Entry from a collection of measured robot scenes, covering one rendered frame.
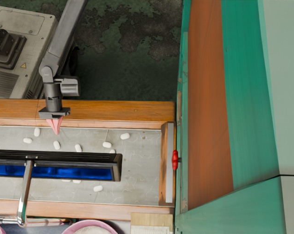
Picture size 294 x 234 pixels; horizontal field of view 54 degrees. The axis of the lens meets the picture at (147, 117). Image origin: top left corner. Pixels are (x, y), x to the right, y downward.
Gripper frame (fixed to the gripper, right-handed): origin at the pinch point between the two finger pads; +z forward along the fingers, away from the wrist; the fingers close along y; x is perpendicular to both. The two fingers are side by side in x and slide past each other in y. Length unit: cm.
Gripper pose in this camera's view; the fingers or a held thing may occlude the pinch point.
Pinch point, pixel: (57, 132)
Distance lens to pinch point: 115.6
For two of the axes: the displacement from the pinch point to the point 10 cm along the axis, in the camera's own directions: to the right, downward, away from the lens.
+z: 0.0, 9.4, 3.4
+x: 0.8, -3.4, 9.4
